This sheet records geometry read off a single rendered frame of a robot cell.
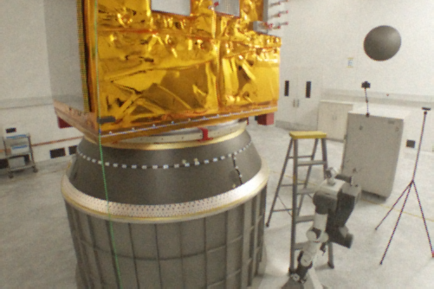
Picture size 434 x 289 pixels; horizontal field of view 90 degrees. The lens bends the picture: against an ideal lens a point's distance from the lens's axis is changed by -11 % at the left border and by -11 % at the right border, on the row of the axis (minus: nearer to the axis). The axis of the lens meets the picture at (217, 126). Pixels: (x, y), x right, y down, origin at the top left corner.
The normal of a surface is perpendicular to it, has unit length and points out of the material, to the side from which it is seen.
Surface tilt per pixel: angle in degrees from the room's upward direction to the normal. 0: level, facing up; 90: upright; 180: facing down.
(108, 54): 87
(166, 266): 90
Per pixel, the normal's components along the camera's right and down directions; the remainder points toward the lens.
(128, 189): -0.09, -0.27
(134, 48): 0.49, 0.13
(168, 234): 0.19, 0.21
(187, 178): 0.30, -0.28
